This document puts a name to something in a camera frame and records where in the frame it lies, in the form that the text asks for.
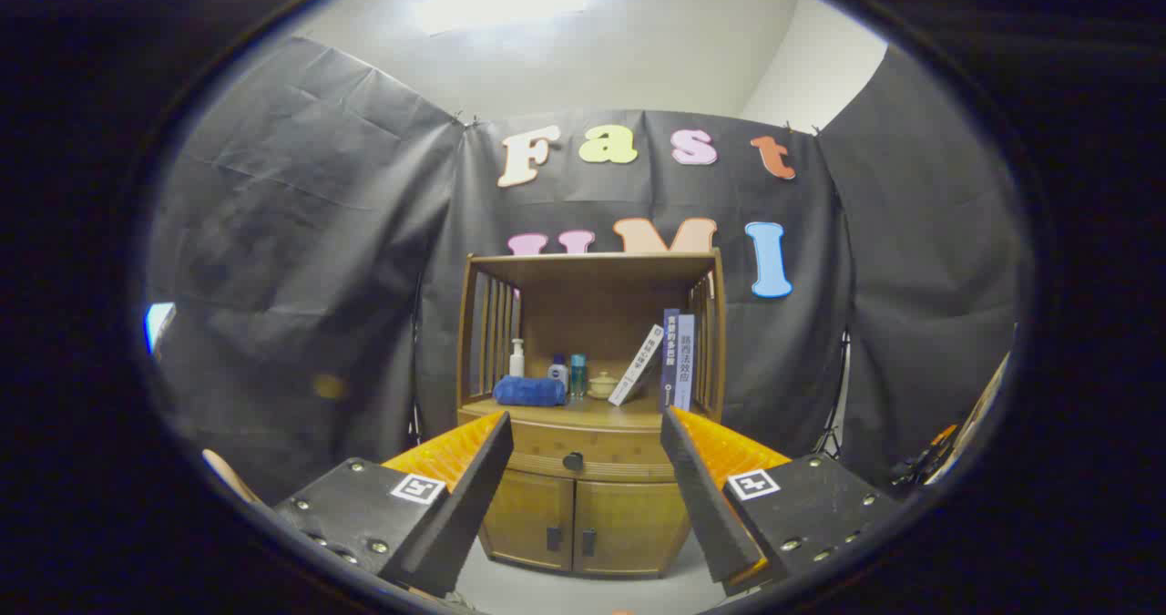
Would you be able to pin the wooden drawer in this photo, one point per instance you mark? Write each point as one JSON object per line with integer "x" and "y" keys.
{"x": 547, "y": 442}

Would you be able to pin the white pump bottle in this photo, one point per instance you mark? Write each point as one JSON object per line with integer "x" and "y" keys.
{"x": 516, "y": 363}

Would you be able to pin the dark blue book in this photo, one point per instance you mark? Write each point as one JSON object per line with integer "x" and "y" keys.
{"x": 669, "y": 360}

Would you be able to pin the clear blue bottle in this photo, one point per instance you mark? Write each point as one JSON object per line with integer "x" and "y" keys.
{"x": 577, "y": 374}

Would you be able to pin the rolled blue towel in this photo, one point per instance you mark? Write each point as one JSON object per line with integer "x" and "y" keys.
{"x": 528, "y": 392}

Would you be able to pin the wooden countertop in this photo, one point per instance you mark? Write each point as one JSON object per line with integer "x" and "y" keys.
{"x": 592, "y": 413}

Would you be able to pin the white bottle with blue cap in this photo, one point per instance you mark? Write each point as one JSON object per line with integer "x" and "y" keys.
{"x": 558, "y": 374}

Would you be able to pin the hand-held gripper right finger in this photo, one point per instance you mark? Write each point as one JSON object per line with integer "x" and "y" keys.
{"x": 706, "y": 506}

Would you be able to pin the white book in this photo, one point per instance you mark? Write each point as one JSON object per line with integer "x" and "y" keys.
{"x": 636, "y": 364}

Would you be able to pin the wooden cabinet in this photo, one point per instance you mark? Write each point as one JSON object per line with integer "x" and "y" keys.
{"x": 592, "y": 314}

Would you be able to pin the black tripod stand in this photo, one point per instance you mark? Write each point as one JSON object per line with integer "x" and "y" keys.
{"x": 833, "y": 415}

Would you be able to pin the pale lavender book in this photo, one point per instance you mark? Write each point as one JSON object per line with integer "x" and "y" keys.
{"x": 685, "y": 360}

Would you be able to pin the light wooden frame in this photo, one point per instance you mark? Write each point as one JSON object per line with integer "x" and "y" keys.
{"x": 988, "y": 396}

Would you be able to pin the beige lidded teacup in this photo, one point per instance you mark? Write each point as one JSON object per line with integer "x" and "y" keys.
{"x": 603, "y": 385}

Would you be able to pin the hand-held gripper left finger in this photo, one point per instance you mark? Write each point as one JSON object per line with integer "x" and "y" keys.
{"x": 474, "y": 497}

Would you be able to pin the wooden cabinet door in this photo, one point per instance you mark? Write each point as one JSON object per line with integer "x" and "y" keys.
{"x": 629, "y": 524}
{"x": 528, "y": 515}

